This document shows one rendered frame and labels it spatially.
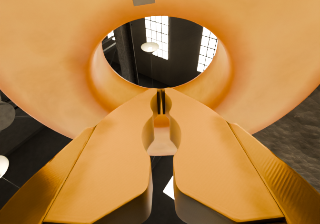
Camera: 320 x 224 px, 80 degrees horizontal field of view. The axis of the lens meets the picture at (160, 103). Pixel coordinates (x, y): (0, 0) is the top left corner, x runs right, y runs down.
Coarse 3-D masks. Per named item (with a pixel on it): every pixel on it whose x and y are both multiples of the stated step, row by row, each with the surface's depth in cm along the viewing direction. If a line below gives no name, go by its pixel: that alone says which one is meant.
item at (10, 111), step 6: (0, 96) 212; (0, 102) 218; (0, 108) 218; (6, 108) 224; (12, 108) 231; (0, 114) 219; (6, 114) 225; (12, 114) 233; (0, 120) 221; (6, 120) 227; (12, 120) 234; (0, 126) 222; (6, 126) 229
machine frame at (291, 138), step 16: (304, 112) 40; (272, 128) 47; (288, 128) 44; (304, 128) 42; (272, 144) 50; (288, 144) 47; (304, 144) 44; (288, 160) 50; (304, 160) 47; (304, 176) 51
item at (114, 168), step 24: (144, 96) 10; (120, 120) 8; (144, 120) 8; (96, 144) 7; (120, 144) 7; (144, 144) 8; (96, 168) 6; (120, 168) 6; (144, 168) 6; (72, 192) 6; (96, 192) 6; (120, 192) 6; (144, 192) 6; (48, 216) 5; (72, 216) 5; (96, 216) 5; (120, 216) 6; (144, 216) 6
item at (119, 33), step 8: (128, 24) 430; (120, 32) 417; (128, 32) 447; (120, 40) 433; (128, 40) 463; (120, 48) 451; (128, 48) 475; (120, 56) 471; (128, 56) 487; (120, 64) 493; (128, 64) 501; (128, 72) 497; (136, 72) 528; (128, 80) 520; (136, 80) 552
